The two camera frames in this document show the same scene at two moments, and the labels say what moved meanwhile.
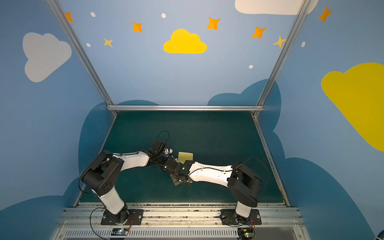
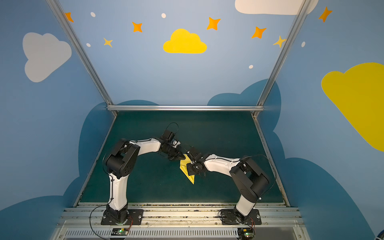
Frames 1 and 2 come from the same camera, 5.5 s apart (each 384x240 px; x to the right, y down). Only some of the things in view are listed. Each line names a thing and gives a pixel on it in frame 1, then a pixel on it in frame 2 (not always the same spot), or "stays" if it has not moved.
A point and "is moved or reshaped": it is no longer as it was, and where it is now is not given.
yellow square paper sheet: [182, 156] is moved or reshaped
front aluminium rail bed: [181, 221] stays
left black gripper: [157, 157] → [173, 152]
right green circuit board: [246, 233] stays
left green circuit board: [119, 231] stays
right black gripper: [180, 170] → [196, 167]
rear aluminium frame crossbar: [185, 108] stays
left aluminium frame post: [83, 53] stays
